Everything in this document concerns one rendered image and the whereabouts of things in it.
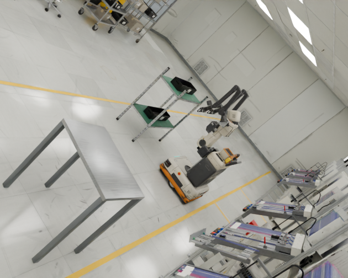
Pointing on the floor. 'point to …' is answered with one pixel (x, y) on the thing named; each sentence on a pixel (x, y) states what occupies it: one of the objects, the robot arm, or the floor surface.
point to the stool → (52, 6)
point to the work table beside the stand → (117, 176)
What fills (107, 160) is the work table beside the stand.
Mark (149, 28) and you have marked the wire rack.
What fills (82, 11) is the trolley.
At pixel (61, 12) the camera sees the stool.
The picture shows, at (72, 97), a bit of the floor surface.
